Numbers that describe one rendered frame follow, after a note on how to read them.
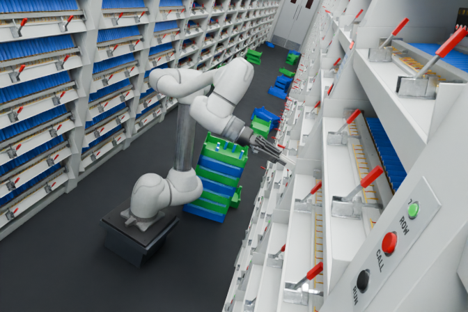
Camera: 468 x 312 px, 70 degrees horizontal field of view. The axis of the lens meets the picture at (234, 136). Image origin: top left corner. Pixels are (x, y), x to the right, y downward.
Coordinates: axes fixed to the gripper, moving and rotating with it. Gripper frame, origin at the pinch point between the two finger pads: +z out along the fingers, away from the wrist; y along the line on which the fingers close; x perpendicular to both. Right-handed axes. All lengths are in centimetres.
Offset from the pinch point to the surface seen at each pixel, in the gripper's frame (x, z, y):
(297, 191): 10.5, 0.4, 35.2
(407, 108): 47, -7, 76
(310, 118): 12.0, 2.0, -25.2
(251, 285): -26.5, 7.6, 34.5
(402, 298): 39, -6, 95
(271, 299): -7, 6, 55
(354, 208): 32, -2, 71
